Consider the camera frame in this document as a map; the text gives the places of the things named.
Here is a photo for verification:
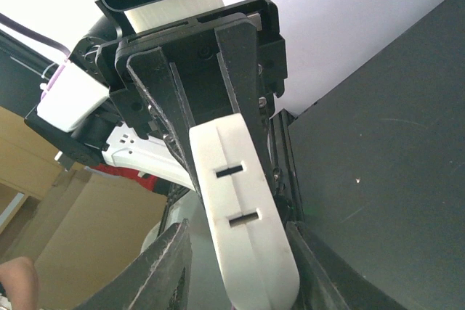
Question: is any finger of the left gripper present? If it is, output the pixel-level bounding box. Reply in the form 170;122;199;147
214;21;273;189
126;48;201;195

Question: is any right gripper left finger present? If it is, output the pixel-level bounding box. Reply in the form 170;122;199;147
76;219;192;310

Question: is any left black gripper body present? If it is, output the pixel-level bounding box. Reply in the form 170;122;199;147
96;0;288;139

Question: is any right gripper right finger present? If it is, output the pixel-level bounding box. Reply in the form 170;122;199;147
286;221;404;309

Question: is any white plug adapter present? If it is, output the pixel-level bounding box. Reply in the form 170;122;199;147
189;114;299;309

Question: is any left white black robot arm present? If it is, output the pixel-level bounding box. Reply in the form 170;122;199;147
25;0;288;183

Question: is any person's hand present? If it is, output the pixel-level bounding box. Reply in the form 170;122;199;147
1;256;39;310

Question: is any cardboard box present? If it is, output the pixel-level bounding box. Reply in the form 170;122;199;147
1;110;166;309

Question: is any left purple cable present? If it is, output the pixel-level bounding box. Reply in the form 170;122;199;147
0;12;73;100

